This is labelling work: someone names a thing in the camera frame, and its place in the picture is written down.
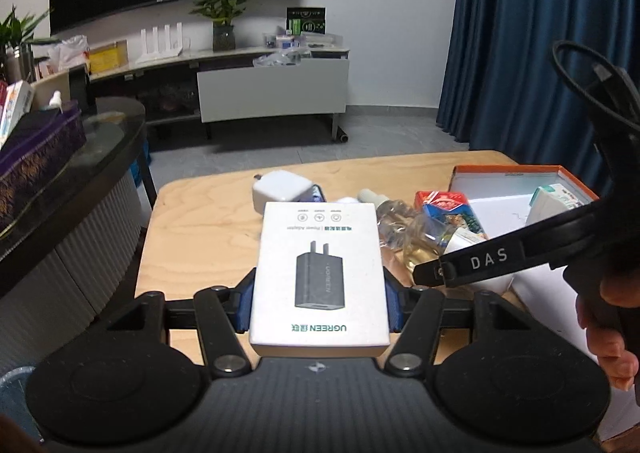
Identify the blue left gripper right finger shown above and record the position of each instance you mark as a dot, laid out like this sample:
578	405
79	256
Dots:
397	302

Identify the finger of the black das right gripper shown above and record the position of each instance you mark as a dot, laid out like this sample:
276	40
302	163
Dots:
556	241

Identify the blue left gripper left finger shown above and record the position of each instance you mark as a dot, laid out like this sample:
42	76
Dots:
241	301

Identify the clear glass perfume bottle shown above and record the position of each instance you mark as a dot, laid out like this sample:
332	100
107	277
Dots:
404	229

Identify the white UGREEN charger box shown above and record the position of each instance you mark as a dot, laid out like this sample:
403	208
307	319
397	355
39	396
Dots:
319	287

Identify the red blue playing card box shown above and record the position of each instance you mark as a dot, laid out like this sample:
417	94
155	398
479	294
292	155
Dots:
449	214

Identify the white cube power adapter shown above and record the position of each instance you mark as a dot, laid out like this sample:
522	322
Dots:
278	186

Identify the person's right hand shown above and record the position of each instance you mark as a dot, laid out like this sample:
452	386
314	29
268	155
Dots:
619	364

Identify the teal white small carton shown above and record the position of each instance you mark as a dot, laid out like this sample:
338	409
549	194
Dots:
550	200

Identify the orange rimmed storage box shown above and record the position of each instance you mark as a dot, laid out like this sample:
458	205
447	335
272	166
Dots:
500	194

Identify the blue tissue pack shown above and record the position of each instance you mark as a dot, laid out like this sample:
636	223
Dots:
317	194

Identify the black glass side table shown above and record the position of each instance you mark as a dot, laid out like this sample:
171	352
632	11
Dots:
114	141

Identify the white tv console cabinet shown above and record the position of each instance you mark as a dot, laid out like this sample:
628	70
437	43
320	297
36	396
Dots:
212	86

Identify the dark blue curtain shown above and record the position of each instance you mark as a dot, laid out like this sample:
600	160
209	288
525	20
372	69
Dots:
502	93

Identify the purple patterned tin box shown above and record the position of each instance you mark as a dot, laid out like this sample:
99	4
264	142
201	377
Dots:
36	152

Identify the white wifi router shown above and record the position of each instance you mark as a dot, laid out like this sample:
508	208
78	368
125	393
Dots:
156	47

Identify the yellow cardboard box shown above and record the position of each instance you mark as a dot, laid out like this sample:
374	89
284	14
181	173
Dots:
110	56

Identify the black green product box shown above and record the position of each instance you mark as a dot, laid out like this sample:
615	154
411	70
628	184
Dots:
301	21

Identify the white plastic bag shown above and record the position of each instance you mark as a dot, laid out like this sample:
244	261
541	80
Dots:
68	53

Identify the potted green bamboo plant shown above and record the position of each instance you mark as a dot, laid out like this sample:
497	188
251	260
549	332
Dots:
221	14

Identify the left green plant in flask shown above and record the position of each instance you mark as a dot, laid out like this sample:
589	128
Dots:
17	40

